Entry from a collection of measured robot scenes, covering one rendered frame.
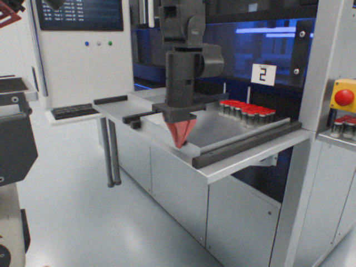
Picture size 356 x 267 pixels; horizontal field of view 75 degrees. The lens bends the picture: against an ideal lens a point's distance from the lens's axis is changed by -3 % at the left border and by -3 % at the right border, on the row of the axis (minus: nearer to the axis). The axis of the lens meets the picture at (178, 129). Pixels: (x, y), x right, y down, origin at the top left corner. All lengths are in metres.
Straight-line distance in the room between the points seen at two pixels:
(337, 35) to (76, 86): 1.11
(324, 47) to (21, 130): 0.70
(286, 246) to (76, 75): 1.19
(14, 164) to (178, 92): 0.32
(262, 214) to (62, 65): 1.11
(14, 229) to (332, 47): 0.82
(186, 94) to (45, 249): 1.40
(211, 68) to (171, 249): 1.19
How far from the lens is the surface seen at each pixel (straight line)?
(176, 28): 0.46
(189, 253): 1.50
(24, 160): 0.50
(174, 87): 0.47
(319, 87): 0.74
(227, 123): 0.75
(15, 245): 0.62
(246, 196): 1.00
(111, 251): 1.55
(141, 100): 0.94
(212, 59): 0.52
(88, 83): 1.35
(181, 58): 0.46
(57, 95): 1.33
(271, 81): 0.81
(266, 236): 1.03
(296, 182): 0.84
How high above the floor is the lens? 1.12
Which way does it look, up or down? 21 degrees down
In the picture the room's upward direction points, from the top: straight up
